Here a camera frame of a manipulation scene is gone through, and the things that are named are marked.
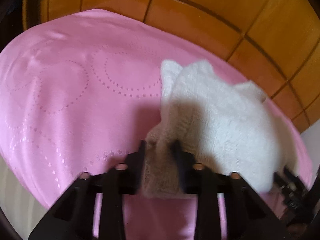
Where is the white fluffy towel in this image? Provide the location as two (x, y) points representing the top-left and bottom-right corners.
(140, 59), (299, 199)

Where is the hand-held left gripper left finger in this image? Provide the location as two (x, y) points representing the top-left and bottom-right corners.
(29, 140), (148, 240)

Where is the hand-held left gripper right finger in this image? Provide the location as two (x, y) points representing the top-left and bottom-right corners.
(172, 140), (292, 240)

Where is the orange wooden panelled wardrobe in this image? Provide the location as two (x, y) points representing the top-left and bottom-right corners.
(22, 0), (320, 133)

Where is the pink embossed bedsheet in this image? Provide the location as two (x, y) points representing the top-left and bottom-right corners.
(0, 9), (313, 240)

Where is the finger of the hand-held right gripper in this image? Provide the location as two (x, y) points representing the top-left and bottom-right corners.
(274, 171), (304, 198)

